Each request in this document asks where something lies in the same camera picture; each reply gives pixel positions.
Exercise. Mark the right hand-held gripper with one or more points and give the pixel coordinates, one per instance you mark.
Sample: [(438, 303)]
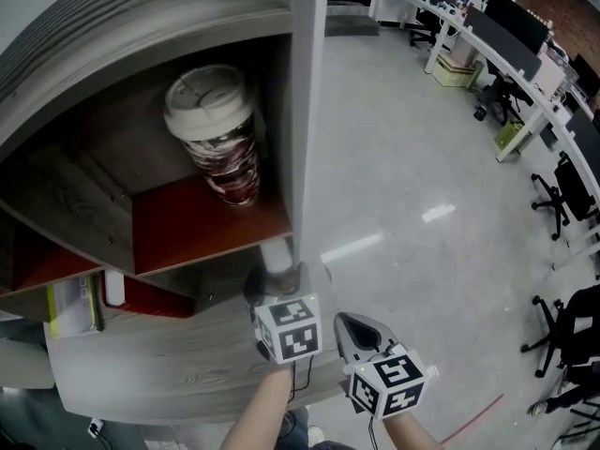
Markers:
[(384, 373)]

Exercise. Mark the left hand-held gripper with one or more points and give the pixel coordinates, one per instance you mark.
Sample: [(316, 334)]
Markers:
[(290, 333)]

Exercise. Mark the grey wooden shelf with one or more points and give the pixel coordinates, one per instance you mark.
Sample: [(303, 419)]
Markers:
[(309, 110)]

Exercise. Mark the person's right forearm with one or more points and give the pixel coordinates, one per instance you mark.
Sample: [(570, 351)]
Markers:
[(412, 431)]

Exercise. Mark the person's left forearm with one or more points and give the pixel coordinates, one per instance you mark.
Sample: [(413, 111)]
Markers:
[(260, 410)]

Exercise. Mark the person's white shoe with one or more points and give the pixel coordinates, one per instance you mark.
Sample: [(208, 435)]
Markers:
[(316, 435)]

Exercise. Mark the person's jeans leg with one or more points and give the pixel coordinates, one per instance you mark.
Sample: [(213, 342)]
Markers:
[(294, 427)]

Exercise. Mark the black office chair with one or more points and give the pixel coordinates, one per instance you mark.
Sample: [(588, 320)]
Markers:
[(574, 331), (501, 94), (569, 190), (424, 28)]

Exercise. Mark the red patterned paper cup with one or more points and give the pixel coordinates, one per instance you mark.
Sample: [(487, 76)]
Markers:
[(220, 143)]

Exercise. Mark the white power socket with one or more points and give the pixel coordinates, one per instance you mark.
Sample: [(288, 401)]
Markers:
[(96, 426)]

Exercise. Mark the green cardboard box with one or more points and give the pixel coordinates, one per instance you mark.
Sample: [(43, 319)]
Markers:
[(508, 134)]

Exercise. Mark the beige cardboard box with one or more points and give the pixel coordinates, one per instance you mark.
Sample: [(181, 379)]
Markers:
[(452, 70)]

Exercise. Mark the black desk partition panel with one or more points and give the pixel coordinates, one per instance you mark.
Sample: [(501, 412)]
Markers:
[(504, 45), (583, 129)]

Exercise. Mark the long white desk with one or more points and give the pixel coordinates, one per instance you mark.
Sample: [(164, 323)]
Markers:
[(515, 80)]

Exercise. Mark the pink box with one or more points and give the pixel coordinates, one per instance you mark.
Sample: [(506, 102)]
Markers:
[(552, 75)]

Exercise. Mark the black computer monitor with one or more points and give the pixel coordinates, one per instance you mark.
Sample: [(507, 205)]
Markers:
[(587, 70), (515, 19)]

